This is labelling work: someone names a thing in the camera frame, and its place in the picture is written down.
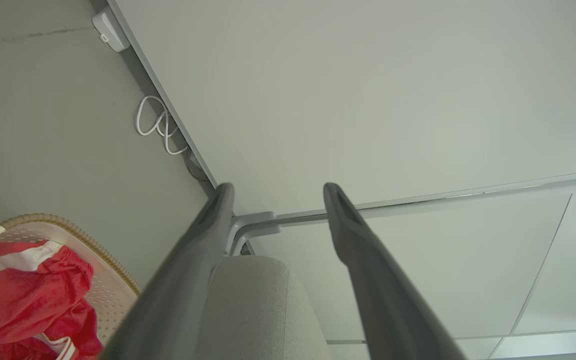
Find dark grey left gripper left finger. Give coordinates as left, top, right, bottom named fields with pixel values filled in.
left=99, top=183, right=235, bottom=360

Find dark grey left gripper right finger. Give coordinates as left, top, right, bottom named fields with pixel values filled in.
left=323, top=183, right=469, bottom=360

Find red basketball jersey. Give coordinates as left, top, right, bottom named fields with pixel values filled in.
left=0, top=299, right=105, bottom=360

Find red shorts with white stripe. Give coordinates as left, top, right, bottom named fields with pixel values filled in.
left=0, top=240, right=95, bottom=351

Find grey fabric sofa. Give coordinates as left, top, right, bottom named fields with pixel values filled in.
left=192, top=255, right=332, bottom=360

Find beige perforated laundry basket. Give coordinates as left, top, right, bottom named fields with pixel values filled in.
left=0, top=213, right=142, bottom=360

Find grey metal frame rail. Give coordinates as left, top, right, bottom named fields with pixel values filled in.
left=225, top=169, right=576, bottom=257

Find white coiled cable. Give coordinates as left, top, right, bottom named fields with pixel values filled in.
left=135, top=95, right=190, bottom=156

